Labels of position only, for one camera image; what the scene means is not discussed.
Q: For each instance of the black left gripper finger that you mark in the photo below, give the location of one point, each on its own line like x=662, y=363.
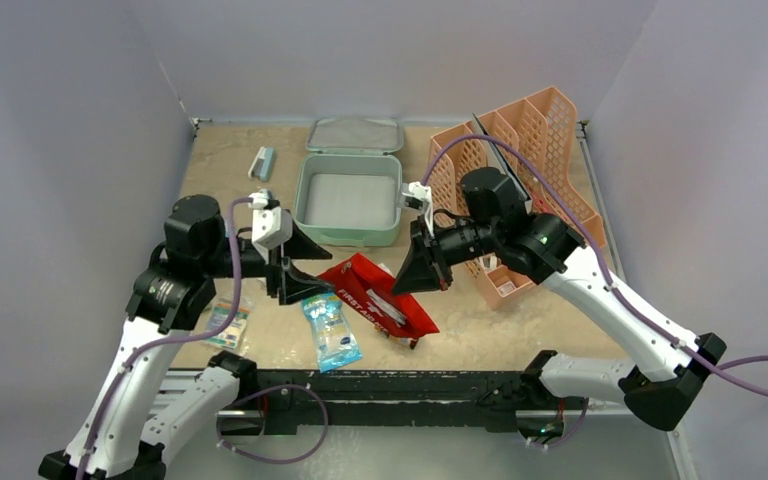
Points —
x=299, y=246
x=297, y=286

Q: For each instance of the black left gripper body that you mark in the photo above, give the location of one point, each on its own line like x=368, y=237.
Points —
x=251, y=263

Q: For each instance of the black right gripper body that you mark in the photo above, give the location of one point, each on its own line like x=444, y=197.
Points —
x=427, y=251

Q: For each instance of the red first aid pouch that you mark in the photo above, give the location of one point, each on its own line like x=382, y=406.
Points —
x=366, y=287

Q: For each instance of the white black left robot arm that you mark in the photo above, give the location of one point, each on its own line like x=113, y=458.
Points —
x=120, y=438

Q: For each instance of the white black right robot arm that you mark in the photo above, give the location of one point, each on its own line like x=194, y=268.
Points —
x=663, y=370

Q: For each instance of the bandage box in bag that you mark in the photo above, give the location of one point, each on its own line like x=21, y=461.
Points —
x=231, y=338

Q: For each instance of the blue wet wipes packet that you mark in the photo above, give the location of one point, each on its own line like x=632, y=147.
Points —
x=333, y=339

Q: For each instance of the mint green open case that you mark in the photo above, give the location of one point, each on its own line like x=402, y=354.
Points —
x=349, y=183

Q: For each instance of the grey folder in organizer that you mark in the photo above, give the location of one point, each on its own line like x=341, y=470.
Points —
x=497, y=159

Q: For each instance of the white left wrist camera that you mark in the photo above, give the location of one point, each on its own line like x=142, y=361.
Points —
x=271, y=224

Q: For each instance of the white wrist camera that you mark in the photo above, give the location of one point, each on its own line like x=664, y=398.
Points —
x=419, y=197
x=271, y=224

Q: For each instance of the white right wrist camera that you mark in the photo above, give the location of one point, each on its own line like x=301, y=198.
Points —
x=419, y=197

